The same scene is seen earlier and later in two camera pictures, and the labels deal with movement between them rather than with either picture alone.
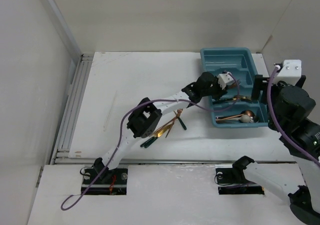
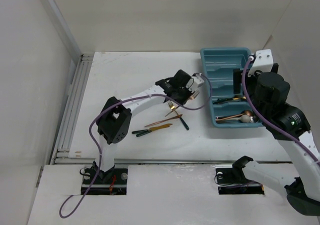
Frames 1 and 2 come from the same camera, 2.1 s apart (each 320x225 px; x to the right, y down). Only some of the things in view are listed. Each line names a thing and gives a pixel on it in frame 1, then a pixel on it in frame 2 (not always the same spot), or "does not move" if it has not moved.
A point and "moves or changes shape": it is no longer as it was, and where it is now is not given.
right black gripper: [259, 84] → [237, 80]
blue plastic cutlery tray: [236, 108] does not move
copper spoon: [248, 112] does not move
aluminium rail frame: [61, 156] does not move
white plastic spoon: [244, 118] does not move
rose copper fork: [179, 111] moves or changes shape
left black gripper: [220, 91] → [188, 95]
